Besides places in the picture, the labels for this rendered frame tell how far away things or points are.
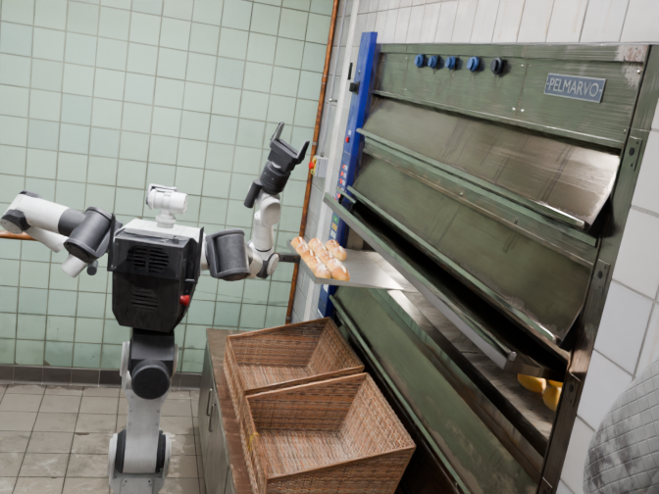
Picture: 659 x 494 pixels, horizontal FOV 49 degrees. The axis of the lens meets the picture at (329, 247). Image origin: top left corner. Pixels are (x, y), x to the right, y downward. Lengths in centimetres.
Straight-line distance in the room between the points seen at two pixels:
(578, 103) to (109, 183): 283
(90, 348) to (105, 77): 152
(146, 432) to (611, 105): 173
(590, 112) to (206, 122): 265
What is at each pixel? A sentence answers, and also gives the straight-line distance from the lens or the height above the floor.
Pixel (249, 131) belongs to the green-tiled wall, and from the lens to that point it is 405.
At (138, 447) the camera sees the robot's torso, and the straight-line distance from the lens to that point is 252.
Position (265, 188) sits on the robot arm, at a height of 156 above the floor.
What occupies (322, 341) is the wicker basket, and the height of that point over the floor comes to 75.
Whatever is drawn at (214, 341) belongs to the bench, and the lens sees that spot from 363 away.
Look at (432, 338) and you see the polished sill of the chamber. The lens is 234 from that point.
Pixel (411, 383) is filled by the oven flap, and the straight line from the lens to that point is 246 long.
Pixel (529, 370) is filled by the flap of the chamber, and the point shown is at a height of 139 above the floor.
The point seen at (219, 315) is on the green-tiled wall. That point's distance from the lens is 429.
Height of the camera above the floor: 195
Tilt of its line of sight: 14 degrees down
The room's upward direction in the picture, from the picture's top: 9 degrees clockwise
